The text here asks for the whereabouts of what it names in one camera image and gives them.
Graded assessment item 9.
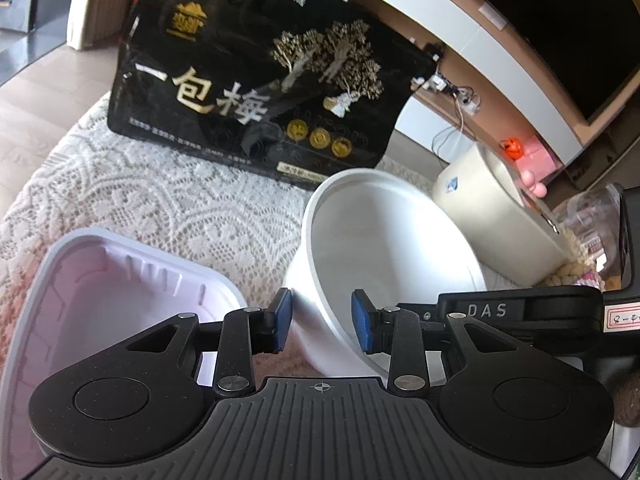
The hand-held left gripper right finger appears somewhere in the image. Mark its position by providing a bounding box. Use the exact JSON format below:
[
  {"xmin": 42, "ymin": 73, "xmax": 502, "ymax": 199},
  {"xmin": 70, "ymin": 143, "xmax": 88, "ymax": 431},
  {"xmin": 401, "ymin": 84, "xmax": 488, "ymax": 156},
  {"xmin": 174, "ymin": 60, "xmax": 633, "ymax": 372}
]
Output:
[{"xmin": 351, "ymin": 289, "xmax": 506, "ymax": 396}]

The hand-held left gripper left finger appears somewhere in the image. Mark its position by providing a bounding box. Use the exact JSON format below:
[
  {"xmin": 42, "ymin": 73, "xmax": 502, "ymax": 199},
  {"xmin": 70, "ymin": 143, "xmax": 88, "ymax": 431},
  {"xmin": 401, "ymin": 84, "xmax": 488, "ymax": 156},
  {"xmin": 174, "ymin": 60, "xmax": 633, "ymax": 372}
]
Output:
[{"xmin": 125, "ymin": 287, "xmax": 294, "ymax": 396}]

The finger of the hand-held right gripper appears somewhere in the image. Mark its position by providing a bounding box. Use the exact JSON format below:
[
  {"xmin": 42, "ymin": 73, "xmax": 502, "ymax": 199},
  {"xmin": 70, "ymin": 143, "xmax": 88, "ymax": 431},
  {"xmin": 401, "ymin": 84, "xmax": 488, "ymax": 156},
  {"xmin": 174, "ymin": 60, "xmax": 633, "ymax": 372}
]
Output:
[{"xmin": 398, "ymin": 301, "xmax": 442, "ymax": 333}]

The white paper bowl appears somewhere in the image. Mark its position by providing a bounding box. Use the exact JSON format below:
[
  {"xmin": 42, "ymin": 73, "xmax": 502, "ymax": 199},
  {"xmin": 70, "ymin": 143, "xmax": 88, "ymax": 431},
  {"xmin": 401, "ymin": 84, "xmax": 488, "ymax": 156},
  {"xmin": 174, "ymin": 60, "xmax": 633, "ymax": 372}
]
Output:
[{"xmin": 282, "ymin": 169, "xmax": 488, "ymax": 378}]

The large glass jar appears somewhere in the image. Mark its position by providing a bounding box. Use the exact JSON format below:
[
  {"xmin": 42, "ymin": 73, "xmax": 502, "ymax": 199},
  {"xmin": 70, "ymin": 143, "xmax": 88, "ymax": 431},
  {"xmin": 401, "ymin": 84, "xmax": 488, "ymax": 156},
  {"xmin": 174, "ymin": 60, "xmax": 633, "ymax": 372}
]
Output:
[{"xmin": 547, "ymin": 182, "xmax": 626, "ymax": 293}]

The cream rectangular container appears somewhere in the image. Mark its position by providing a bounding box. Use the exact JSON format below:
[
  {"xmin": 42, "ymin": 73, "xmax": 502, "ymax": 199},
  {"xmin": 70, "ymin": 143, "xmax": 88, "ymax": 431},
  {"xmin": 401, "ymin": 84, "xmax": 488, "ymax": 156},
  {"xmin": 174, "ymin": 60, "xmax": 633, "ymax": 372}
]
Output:
[{"xmin": 432, "ymin": 142, "xmax": 573, "ymax": 286}]

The pink egg toy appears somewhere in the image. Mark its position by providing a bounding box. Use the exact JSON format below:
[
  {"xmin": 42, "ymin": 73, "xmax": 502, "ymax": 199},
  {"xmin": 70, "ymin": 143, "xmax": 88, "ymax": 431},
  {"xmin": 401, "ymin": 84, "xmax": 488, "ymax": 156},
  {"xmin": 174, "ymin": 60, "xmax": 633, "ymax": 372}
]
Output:
[{"xmin": 520, "ymin": 170, "xmax": 548, "ymax": 200}]

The pink box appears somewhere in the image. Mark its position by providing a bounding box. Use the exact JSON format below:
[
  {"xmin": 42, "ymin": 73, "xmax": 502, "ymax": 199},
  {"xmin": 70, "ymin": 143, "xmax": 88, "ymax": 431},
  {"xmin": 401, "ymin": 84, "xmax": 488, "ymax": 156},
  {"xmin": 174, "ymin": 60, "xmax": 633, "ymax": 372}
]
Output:
[{"xmin": 515, "ymin": 135, "xmax": 557, "ymax": 181}]

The white lace tablecloth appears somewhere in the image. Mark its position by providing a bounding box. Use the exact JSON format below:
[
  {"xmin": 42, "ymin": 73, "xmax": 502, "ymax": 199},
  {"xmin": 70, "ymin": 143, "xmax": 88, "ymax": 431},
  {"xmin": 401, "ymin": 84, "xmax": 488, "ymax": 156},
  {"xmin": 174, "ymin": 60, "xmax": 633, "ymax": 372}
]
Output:
[{"xmin": 0, "ymin": 95, "xmax": 501, "ymax": 376}]

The white power strip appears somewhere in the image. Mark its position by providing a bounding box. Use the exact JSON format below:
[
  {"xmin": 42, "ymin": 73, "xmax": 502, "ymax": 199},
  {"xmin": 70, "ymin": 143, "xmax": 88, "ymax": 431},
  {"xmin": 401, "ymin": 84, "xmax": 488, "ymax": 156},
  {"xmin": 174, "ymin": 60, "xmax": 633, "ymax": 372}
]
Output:
[{"xmin": 411, "ymin": 72, "xmax": 482, "ymax": 115}]

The black snack bag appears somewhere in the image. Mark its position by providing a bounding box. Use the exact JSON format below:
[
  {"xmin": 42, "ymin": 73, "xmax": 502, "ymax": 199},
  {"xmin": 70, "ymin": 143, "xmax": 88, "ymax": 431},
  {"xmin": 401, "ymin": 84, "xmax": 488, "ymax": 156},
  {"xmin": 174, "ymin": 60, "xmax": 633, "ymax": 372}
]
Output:
[{"xmin": 107, "ymin": 0, "xmax": 436, "ymax": 191}]

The black television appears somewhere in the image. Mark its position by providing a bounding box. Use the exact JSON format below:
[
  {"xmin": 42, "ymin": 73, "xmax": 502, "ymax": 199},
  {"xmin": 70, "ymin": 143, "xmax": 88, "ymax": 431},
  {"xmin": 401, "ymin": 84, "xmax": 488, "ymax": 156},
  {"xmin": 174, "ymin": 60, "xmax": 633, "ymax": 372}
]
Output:
[{"xmin": 435, "ymin": 0, "xmax": 640, "ymax": 123}]

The white wooden television cabinet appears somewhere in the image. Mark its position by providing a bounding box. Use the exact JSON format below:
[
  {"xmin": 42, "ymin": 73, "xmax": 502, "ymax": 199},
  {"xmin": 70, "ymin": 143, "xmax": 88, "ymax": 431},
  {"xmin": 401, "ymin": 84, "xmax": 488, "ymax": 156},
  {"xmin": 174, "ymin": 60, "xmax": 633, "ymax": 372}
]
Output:
[{"xmin": 350, "ymin": 0, "xmax": 640, "ymax": 211}]

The white door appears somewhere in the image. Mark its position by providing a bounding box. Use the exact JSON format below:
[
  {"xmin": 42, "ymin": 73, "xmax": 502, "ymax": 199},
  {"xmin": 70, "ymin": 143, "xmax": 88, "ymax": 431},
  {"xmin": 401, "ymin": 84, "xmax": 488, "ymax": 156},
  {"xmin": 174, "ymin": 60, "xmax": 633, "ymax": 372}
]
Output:
[{"xmin": 67, "ymin": 0, "xmax": 143, "ymax": 52}]

